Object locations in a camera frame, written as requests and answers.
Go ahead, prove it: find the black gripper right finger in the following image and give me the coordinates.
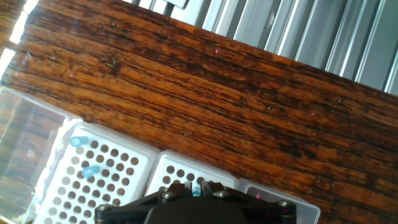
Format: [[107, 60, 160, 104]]
[[200, 180, 298, 224]]

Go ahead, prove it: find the white pipette tip box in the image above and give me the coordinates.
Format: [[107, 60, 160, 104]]
[[146, 149, 321, 224], [0, 86, 161, 224]]

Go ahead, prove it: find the printed paper sheet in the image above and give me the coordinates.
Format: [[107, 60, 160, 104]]
[[161, 0, 190, 10]]

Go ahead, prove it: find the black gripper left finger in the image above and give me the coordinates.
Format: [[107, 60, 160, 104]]
[[94, 182, 194, 224]]

